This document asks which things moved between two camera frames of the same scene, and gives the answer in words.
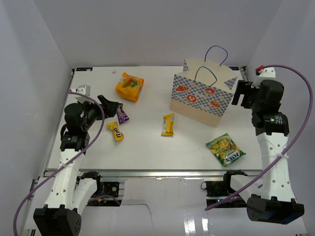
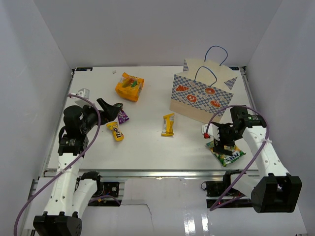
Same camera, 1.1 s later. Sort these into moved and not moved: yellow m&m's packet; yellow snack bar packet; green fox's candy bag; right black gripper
Moved: right black gripper
Not moved: yellow m&m's packet; yellow snack bar packet; green fox's candy bag
